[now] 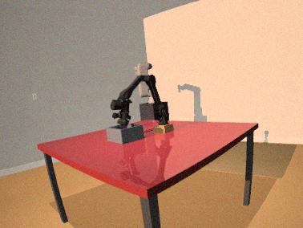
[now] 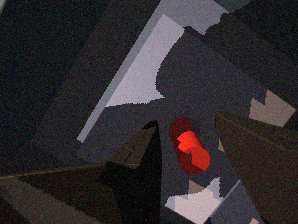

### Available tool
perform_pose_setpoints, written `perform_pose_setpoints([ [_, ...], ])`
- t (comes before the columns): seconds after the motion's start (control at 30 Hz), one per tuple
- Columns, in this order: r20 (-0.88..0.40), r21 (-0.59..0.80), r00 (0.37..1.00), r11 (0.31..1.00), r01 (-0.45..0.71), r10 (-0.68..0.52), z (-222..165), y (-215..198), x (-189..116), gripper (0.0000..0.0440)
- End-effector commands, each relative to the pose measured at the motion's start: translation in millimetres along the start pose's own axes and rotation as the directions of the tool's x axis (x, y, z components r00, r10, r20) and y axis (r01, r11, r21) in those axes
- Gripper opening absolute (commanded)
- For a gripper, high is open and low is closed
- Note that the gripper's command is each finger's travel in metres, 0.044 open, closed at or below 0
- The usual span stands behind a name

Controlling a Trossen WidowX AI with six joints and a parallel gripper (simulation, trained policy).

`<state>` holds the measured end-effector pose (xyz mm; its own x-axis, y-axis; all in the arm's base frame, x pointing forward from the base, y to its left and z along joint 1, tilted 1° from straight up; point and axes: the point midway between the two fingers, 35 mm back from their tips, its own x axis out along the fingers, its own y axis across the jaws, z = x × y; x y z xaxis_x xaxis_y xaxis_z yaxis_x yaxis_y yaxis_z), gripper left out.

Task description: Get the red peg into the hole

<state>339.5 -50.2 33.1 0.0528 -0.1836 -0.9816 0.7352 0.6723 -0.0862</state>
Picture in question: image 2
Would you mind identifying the red peg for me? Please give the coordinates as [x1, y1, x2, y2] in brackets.
[169, 117, 210, 174]

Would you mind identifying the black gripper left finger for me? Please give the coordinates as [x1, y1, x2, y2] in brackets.
[0, 120, 162, 224]

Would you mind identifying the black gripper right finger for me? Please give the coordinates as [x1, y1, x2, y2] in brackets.
[215, 111, 298, 224]

